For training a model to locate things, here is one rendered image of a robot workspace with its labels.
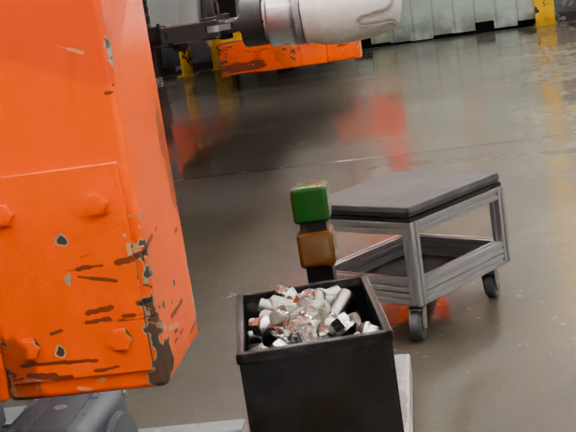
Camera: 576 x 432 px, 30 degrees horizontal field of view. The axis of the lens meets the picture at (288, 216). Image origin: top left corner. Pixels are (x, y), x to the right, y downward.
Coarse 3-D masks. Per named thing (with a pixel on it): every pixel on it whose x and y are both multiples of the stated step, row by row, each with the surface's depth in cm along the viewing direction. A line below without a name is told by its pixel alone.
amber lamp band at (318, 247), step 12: (300, 240) 117; (312, 240) 117; (324, 240) 116; (300, 252) 117; (312, 252) 117; (324, 252) 117; (336, 252) 118; (300, 264) 118; (312, 264) 117; (324, 264) 117
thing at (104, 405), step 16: (48, 400) 137; (64, 400) 137; (80, 400) 135; (96, 400) 135; (112, 400) 137; (0, 416) 139; (32, 416) 132; (48, 416) 132; (64, 416) 131; (80, 416) 131; (96, 416) 131; (112, 416) 134; (128, 416) 137
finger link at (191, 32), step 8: (192, 24) 164; (200, 24) 164; (208, 24) 164; (216, 24) 163; (160, 32) 166; (168, 32) 165; (176, 32) 165; (184, 32) 165; (192, 32) 165; (200, 32) 165; (216, 32) 164; (160, 40) 166; (168, 40) 166; (176, 40) 166; (184, 40) 165
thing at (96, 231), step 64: (0, 0) 96; (64, 0) 95; (128, 0) 104; (0, 64) 97; (64, 64) 96; (128, 64) 101; (0, 128) 98; (64, 128) 97; (128, 128) 99; (0, 192) 99; (64, 192) 98; (128, 192) 98; (0, 256) 100; (64, 256) 100; (128, 256) 99; (0, 320) 102; (64, 320) 101; (128, 320) 100; (192, 320) 114; (64, 384) 103; (128, 384) 102
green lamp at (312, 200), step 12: (324, 180) 119; (300, 192) 116; (312, 192) 116; (324, 192) 115; (300, 204) 116; (312, 204) 116; (324, 204) 116; (300, 216) 116; (312, 216) 116; (324, 216) 116
